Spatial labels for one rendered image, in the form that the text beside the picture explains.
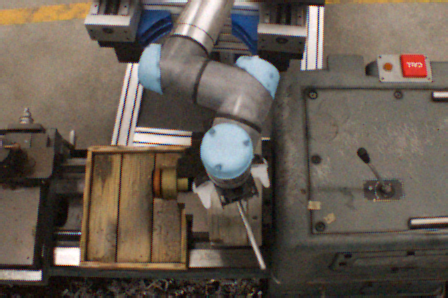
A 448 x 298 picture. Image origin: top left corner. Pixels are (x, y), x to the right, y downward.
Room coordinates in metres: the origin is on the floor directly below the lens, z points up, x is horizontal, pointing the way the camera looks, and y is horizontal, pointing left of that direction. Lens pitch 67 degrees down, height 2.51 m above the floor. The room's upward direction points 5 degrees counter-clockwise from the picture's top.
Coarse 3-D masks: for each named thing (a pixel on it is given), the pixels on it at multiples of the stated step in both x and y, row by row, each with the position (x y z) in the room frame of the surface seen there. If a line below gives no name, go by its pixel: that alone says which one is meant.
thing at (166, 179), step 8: (160, 168) 0.57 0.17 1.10; (168, 168) 0.57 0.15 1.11; (152, 176) 0.55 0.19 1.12; (160, 176) 0.55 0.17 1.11; (168, 176) 0.54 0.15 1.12; (176, 176) 0.54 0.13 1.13; (152, 184) 0.53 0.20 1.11; (160, 184) 0.53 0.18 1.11; (168, 184) 0.52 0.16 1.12; (176, 184) 0.52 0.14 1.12; (184, 184) 0.52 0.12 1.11; (152, 192) 0.51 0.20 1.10; (160, 192) 0.51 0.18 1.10; (168, 192) 0.51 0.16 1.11; (176, 192) 0.50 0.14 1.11; (176, 200) 0.49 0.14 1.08
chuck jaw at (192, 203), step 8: (184, 192) 0.51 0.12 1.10; (192, 192) 0.50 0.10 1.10; (184, 200) 0.48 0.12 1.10; (192, 200) 0.48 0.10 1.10; (200, 200) 0.48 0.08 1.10; (184, 208) 0.48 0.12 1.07; (192, 208) 0.46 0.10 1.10; (200, 208) 0.46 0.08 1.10; (192, 216) 0.45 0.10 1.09; (200, 216) 0.44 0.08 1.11; (200, 224) 0.42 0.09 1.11; (200, 232) 0.40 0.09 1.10; (216, 240) 0.38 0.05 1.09
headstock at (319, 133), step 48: (288, 96) 0.66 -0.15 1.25; (336, 96) 0.65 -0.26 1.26; (384, 96) 0.64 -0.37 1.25; (288, 144) 0.54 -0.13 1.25; (336, 144) 0.53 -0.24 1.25; (384, 144) 0.52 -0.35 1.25; (432, 144) 0.51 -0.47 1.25; (288, 192) 0.43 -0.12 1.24; (336, 192) 0.42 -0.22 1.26; (432, 192) 0.39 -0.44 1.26; (288, 240) 0.32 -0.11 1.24; (336, 240) 0.31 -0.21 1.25; (384, 240) 0.30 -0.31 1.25; (432, 240) 0.28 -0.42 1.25
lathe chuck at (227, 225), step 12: (216, 192) 0.46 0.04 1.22; (216, 204) 0.43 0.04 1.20; (216, 216) 0.41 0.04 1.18; (228, 216) 0.41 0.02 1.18; (240, 216) 0.41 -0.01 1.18; (216, 228) 0.39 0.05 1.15; (228, 228) 0.39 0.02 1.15; (240, 228) 0.39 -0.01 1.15; (228, 240) 0.37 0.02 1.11; (240, 240) 0.37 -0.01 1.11
